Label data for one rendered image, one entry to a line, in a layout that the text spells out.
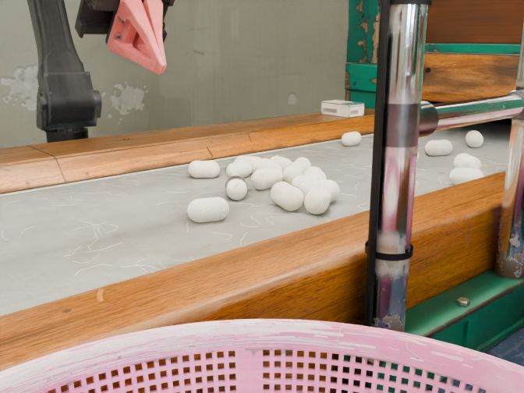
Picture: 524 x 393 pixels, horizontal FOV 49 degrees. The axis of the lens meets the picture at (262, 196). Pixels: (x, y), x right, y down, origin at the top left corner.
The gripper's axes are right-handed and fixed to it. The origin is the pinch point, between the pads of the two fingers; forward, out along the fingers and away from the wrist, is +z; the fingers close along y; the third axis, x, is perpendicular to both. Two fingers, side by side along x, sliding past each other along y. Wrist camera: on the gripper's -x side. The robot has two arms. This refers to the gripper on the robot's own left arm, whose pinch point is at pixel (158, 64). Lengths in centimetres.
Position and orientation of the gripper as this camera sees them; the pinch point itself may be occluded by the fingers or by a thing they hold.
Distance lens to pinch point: 61.7
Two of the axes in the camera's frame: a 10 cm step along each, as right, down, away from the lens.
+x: -4.2, 6.0, 6.8
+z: 4.9, 7.8, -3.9
